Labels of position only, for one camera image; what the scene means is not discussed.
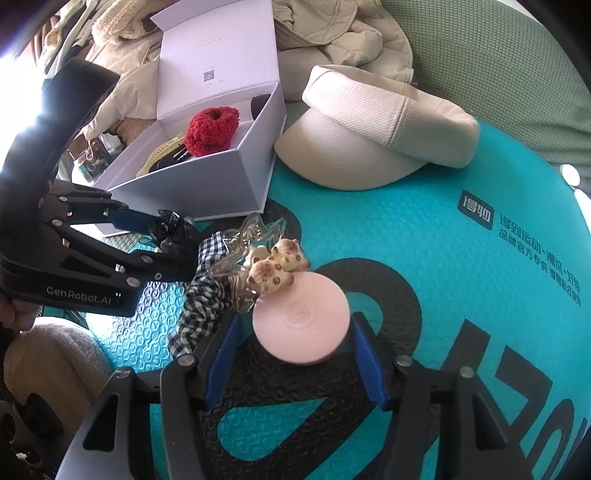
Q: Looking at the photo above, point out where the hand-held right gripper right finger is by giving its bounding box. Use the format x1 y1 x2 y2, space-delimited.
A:
351 311 541 480

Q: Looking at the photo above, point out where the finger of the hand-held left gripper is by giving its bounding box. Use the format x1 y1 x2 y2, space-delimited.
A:
44 181 158 234
58 230 201 291

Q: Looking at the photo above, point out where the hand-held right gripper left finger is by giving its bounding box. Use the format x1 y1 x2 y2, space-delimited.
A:
55 311 245 480

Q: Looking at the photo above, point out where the black claw clip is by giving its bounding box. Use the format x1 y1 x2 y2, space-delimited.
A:
148 210 204 254

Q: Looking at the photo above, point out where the black white checkered scrunchie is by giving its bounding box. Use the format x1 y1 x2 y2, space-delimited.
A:
168 231 241 358

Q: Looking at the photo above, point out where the yellow hair clip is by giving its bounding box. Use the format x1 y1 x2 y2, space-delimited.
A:
136 131 185 176

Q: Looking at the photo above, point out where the black duckbill hair clip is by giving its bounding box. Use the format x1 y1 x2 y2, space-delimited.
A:
152 148 195 171

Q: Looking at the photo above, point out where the pink round compact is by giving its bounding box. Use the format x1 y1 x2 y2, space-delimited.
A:
252 271 350 365

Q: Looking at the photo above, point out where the clear claw clip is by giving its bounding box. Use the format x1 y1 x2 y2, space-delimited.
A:
210 215 289 315

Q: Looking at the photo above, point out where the beige bear hair tie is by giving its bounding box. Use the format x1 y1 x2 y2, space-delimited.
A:
247 236 311 296

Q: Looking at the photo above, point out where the lavender gift box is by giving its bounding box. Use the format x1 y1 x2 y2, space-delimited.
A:
92 0 288 222

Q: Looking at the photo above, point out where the red fluffy scrunchie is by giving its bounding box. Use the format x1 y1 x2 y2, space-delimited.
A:
185 106 241 155

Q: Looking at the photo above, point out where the small black hair accessory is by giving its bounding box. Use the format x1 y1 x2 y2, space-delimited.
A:
249 92 273 121

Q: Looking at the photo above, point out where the person's left hand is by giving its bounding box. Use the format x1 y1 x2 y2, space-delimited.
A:
0 293 35 330

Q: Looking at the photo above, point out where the brown fur cloth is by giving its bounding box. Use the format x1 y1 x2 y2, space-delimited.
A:
104 117 153 148

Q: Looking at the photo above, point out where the teal bubble mailer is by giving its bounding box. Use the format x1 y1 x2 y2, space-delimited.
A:
85 117 591 480

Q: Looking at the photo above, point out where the beige fleece trouser leg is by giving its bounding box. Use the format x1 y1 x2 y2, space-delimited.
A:
4 323 114 407

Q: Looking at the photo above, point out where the beige fleece coat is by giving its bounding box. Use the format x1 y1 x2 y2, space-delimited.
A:
90 0 185 43

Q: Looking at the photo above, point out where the beige cap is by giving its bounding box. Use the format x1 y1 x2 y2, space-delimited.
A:
274 65 481 191

